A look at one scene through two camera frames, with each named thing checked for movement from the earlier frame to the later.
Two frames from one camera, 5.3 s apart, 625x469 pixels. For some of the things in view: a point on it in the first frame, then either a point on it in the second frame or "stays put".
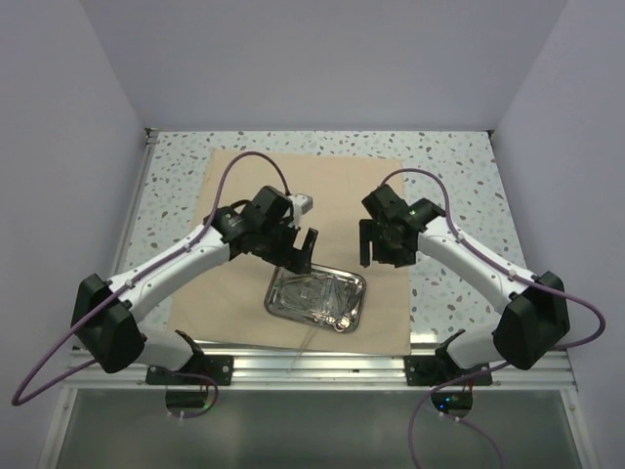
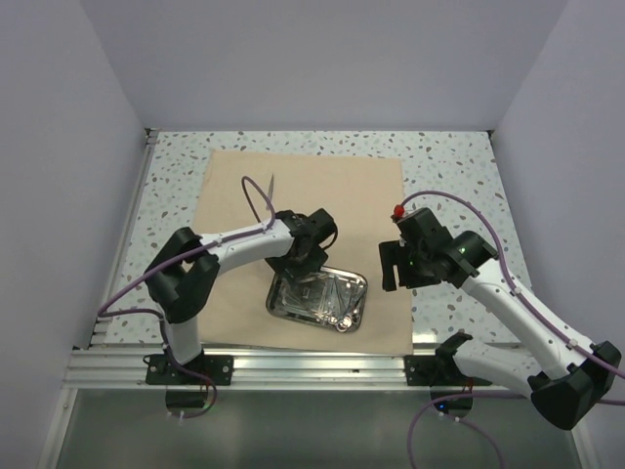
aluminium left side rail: x=151 y=135 stays put
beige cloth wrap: x=222 y=302 stays put
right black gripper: x=404 y=257 -> x=393 y=253
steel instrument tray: x=327 y=298 stays put
